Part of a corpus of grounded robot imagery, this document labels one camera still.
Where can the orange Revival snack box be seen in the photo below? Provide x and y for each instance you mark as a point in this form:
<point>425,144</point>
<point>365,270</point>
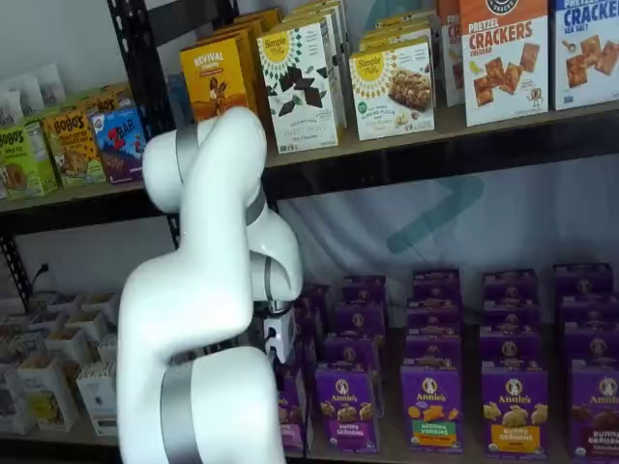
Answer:
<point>254,58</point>
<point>263,17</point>
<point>217,72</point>

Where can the yellow Bobo's box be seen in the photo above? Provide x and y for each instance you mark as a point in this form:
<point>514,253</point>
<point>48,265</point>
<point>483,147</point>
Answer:
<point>72,150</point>
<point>104,101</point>

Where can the green Bobo's box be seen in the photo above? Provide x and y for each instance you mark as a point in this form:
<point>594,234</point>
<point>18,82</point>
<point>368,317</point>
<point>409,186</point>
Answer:
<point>24,159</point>

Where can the blue pretzel crackers box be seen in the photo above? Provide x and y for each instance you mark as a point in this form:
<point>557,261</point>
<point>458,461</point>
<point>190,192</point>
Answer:
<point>590,63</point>

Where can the Simple Mills chocolate thins box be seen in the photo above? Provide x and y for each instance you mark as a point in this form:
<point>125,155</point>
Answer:
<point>319,5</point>
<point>300,96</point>
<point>314,15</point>

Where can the purple Annie's box yellow patch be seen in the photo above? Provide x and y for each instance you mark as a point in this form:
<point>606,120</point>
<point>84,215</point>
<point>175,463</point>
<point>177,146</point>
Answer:
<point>515,411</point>

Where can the purple Annie's snack box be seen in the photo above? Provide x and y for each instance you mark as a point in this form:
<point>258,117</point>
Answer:
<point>587,309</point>
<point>316,297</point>
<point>435,316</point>
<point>510,314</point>
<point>582,280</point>
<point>309,324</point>
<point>510,348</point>
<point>435,285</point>
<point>592,343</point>
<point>350,350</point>
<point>304,353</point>
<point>360,319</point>
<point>508,285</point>
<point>433,350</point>
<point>365,290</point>

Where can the purple Annie's hidden veggies box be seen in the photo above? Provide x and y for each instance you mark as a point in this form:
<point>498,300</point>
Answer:
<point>430,411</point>

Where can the white patterned carton box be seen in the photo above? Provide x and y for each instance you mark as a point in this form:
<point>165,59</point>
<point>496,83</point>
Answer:
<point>99,303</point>
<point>48,396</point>
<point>26,349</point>
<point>84,324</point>
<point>46,324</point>
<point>63,303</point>
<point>109,349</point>
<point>14,401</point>
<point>99,401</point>
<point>67,348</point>

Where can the Simple Mills almond bar box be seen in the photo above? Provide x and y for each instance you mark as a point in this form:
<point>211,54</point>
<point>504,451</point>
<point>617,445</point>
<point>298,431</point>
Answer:
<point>396,36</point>
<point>392,96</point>
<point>406,21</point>

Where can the purple Annie's box maroon patch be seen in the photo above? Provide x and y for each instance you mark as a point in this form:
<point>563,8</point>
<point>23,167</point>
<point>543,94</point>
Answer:
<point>597,415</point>

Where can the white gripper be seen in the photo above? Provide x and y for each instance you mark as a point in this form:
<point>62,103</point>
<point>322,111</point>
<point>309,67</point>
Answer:
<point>281,336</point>

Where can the purple Annie's box pink patch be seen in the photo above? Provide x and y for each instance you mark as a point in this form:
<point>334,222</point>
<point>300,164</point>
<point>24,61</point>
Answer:
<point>292,411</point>

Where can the white backdrop sheet teal logo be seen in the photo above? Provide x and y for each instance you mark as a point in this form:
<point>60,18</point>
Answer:
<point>532,217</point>

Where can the black metal shelving rack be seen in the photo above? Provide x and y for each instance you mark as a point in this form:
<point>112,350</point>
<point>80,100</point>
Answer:
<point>72,217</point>
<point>435,166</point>

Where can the orange pretzel crackers cheddar box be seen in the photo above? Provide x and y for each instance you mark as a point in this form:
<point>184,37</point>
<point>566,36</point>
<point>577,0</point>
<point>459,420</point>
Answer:
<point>450,58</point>
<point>503,72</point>

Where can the purple Annie's box violet patch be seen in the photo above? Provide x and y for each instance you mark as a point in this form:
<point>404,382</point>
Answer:
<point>345,411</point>

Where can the white stand-up pouch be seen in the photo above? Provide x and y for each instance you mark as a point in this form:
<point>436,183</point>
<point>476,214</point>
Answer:
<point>10,110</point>
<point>28,96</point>
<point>50,84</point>

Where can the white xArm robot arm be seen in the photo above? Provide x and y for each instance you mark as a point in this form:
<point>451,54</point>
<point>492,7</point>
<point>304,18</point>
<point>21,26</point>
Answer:
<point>203,290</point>

